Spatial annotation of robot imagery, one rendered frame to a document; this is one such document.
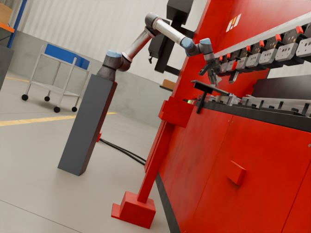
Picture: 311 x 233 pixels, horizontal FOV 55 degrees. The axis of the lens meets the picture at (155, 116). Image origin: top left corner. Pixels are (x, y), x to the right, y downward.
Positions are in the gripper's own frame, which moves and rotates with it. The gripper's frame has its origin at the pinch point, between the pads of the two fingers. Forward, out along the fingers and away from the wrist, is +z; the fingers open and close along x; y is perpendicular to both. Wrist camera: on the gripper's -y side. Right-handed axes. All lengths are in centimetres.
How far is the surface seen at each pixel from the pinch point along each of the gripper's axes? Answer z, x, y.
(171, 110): -4, -39, -49
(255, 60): -15.2, -42.5, 11.1
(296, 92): 25, -15, 58
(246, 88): 31, 74, 69
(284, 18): -35, -60, 24
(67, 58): -61, 315, -93
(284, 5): -41, -53, 31
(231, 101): 8.9, -24.5, -2.0
